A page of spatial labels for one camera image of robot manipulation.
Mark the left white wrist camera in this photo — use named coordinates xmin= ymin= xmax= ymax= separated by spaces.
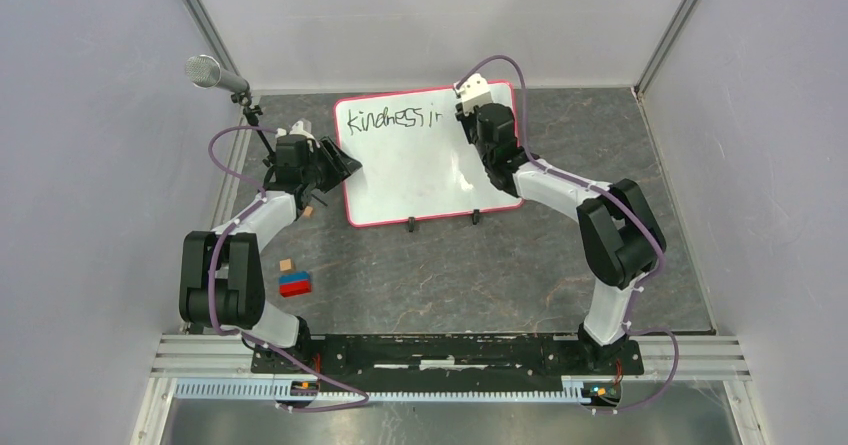
xmin=275 ymin=119 xmax=320 ymax=146

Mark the pink framed whiteboard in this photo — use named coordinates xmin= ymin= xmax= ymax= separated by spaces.
xmin=334 ymin=86 xmax=523 ymax=228

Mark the grey microphone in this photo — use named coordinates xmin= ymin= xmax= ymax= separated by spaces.
xmin=184 ymin=55 xmax=250 ymax=94

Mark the aluminium rail frame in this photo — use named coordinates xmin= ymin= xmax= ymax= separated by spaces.
xmin=130 ymin=333 xmax=768 ymax=444

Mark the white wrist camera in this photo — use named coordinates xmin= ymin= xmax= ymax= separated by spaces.
xmin=275 ymin=119 xmax=320 ymax=146
xmin=454 ymin=73 xmax=493 ymax=116

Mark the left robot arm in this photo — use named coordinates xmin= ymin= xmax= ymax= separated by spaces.
xmin=179 ymin=133 xmax=362 ymax=373

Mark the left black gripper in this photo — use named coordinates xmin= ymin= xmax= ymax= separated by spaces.
xmin=302 ymin=136 xmax=363 ymax=194

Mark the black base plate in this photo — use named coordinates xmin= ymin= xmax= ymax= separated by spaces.
xmin=248 ymin=333 xmax=645 ymax=397

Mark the blue block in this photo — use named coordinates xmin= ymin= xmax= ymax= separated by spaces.
xmin=278 ymin=271 xmax=311 ymax=285

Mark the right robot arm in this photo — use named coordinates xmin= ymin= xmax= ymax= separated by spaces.
xmin=456 ymin=103 xmax=666 ymax=373

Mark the red block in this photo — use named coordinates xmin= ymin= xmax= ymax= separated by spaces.
xmin=279 ymin=280 xmax=312 ymax=298

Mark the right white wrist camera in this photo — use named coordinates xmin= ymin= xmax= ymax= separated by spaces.
xmin=454 ymin=73 xmax=493 ymax=116

